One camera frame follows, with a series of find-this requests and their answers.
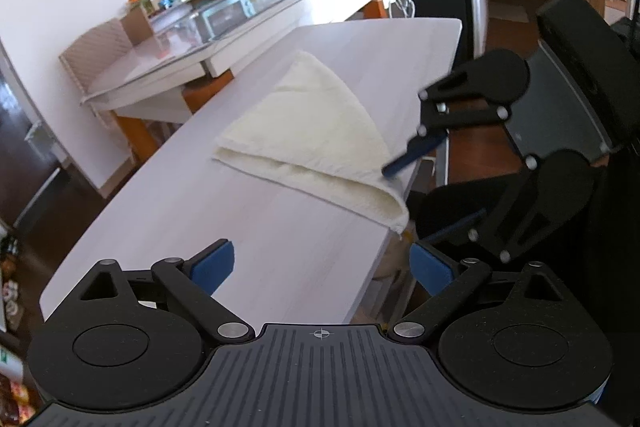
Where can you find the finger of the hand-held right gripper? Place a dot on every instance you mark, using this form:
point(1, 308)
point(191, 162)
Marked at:
point(505, 222)
point(440, 122)

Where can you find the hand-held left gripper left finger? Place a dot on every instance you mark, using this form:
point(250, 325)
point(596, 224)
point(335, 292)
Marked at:
point(215, 264)

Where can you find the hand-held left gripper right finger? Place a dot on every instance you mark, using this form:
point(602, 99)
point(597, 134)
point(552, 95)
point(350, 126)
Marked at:
point(430, 269)

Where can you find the cream towel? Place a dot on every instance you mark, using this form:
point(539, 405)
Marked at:
point(310, 127)

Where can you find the person's black clothing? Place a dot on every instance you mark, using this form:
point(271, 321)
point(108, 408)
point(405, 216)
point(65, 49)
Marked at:
point(622, 267)

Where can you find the white glass-top side table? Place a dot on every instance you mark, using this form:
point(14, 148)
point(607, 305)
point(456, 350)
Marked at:
point(225, 32)

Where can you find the beige patterned chair back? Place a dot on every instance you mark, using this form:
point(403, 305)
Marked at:
point(95, 52)

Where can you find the small cardboard box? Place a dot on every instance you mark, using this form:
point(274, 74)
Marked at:
point(136, 24)

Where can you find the orange lid jar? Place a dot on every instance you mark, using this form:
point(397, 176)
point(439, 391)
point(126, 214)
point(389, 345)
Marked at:
point(139, 1)

